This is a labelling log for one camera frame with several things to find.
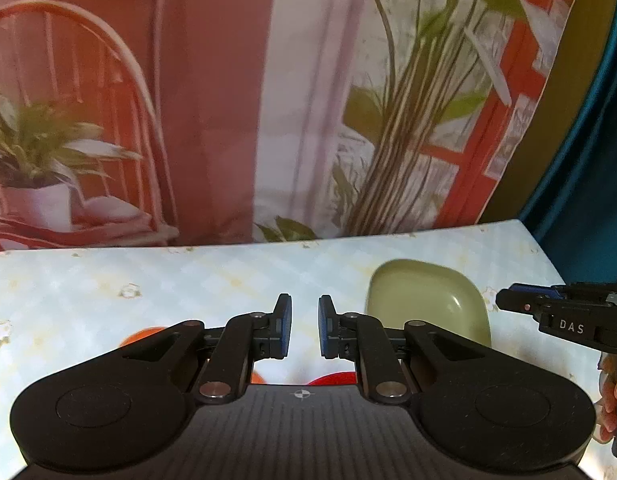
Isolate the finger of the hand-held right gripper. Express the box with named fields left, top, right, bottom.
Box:
left=509, top=283, right=559, bottom=296
left=495, top=288, right=557, bottom=315

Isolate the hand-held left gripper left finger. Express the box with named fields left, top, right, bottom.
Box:
left=119, top=293, right=293, bottom=406

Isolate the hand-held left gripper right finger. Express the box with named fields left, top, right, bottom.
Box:
left=317, top=295, right=492, bottom=406

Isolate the red bowl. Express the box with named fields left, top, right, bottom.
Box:
left=307, top=371, right=360, bottom=386
left=119, top=326, right=265, bottom=386

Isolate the green plate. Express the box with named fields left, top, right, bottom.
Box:
left=365, top=258, right=492, bottom=348

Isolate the person's right hand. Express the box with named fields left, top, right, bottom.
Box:
left=596, top=352, right=617, bottom=443

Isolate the teal curtain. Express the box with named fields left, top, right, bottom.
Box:
left=519, top=0, right=617, bottom=286

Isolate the checked floral tablecloth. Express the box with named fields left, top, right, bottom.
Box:
left=0, top=217, right=617, bottom=480

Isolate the printed backdrop cloth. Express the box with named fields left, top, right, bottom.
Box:
left=0, top=0, right=582, bottom=253

